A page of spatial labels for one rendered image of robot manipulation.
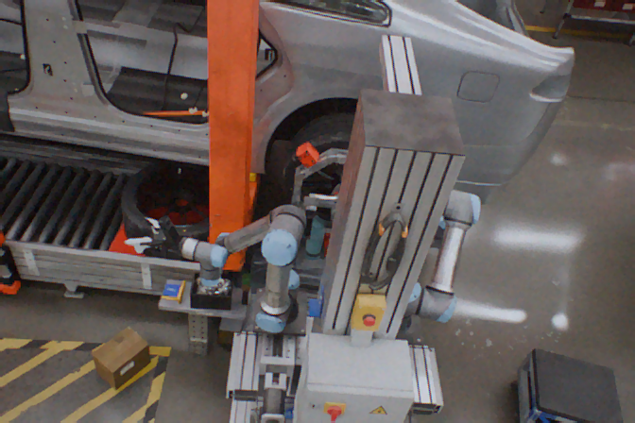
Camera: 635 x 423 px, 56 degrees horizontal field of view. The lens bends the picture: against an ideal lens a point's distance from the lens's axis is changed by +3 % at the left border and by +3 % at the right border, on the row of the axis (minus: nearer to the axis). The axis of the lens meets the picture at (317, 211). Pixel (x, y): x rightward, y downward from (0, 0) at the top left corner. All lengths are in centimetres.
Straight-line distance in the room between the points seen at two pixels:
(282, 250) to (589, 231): 319
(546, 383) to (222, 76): 217
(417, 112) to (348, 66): 127
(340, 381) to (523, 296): 235
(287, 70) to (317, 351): 144
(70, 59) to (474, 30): 189
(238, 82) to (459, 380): 211
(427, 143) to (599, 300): 299
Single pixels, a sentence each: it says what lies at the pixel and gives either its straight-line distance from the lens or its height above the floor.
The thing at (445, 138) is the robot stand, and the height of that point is 203.
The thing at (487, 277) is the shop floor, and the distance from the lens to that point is 407.
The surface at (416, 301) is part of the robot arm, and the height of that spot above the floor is 102.
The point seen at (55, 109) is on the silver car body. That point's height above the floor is 96.
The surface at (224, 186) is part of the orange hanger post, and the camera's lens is 262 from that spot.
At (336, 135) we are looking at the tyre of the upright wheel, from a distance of 288.
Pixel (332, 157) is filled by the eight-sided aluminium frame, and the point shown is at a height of 111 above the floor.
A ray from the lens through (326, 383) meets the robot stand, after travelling 190.
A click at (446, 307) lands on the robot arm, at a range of 244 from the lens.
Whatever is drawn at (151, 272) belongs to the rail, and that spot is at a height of 32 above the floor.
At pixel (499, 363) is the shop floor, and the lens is 368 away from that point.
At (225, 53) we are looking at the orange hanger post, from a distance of 224.
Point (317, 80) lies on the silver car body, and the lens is 285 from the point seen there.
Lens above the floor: 287
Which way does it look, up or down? 44 degrees down
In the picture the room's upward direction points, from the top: 10 degrees clockwise
